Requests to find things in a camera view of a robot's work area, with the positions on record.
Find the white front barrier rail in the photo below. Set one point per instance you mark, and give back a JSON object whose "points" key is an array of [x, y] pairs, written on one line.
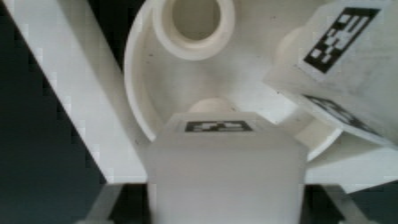
{"points": [[66, 41]]}

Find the white right barrier rail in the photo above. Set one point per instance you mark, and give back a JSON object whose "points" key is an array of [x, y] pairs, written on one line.
{"points": [[358, 165]]}

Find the white round stool seat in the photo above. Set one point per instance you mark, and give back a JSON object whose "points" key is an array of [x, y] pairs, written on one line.
{"points": [[171, 83]]}

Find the white stool leg with tag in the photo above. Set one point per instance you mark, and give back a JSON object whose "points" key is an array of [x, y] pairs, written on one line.
{"points": [[336, 68]]}

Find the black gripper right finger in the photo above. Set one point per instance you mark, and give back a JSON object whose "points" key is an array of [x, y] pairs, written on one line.
{"points": [[329, 207]]}

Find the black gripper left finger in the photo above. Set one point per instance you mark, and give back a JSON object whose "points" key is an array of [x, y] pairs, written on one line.
{"points": [[120, 206]]}

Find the white barrier rail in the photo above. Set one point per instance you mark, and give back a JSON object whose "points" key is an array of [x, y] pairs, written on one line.
{"points": [[66, 41], [358, 165]]}

